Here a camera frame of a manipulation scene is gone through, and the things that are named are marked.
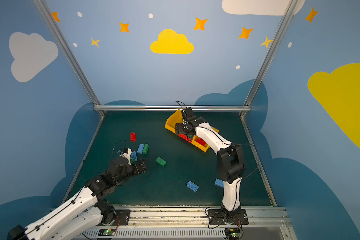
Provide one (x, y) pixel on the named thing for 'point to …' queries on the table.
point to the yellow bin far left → (175, 117)
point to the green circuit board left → (106, 232)
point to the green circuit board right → (232, 233)
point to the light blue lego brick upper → (140, 148)
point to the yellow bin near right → (203, 148)
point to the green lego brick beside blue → (145, 149)
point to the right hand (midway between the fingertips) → (182, 128)
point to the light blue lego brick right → (219, 182)
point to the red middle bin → (185, 137)
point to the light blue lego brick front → (192, 186)
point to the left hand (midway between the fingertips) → (145, 163)
